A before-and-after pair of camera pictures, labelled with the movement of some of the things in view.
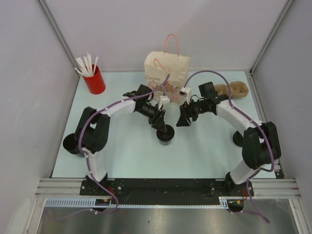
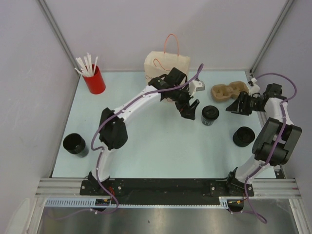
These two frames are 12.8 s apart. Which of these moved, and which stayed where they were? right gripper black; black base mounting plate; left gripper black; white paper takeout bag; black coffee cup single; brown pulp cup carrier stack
Moved: left gripper black; black coffee cup single; right gripper black
Stayed: black base mounting plate; brown pulp cup carrier stack; white paper takeout bag
